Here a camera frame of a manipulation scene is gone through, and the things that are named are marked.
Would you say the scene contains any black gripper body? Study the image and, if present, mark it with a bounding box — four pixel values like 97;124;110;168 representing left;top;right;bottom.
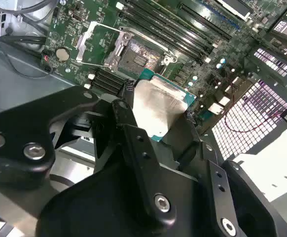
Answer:
36;160;216;237

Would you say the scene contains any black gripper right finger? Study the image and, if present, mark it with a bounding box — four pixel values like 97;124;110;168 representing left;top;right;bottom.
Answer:
172;112;287;237

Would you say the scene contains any silver-topped CPU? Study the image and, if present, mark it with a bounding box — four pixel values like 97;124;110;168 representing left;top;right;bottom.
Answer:
133;68;198;143

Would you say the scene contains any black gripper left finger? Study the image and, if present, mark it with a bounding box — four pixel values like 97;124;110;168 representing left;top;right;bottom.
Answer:
0;82;178;231

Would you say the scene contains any thin metal locking lever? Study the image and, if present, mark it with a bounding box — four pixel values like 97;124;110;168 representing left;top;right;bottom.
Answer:
119;26;178;62

